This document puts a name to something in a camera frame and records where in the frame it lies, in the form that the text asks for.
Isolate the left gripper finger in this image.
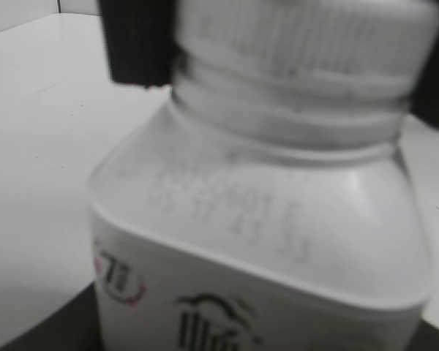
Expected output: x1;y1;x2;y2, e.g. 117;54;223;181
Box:
0;282;102;350

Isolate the white round bottle cap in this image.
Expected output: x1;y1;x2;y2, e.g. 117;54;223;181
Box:
175;0;439;101

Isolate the white yili changqing bottle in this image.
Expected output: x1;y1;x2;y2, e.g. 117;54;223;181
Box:
89;96;436;350

